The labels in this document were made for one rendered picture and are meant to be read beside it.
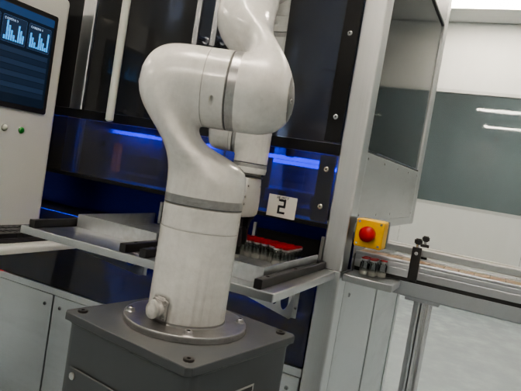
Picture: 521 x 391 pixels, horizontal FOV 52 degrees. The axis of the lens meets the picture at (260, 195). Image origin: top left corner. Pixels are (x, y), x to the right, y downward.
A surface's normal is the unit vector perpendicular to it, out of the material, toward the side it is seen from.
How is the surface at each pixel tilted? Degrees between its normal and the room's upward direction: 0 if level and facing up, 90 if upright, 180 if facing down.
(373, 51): 90
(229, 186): 83
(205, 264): 90
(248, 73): 68
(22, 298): 90
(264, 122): 134
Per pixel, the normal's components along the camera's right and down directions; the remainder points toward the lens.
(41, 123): 0.89, 0.17
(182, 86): -0.08, 0.15
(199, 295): 0.38, 0.11
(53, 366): -0.42, -0.02
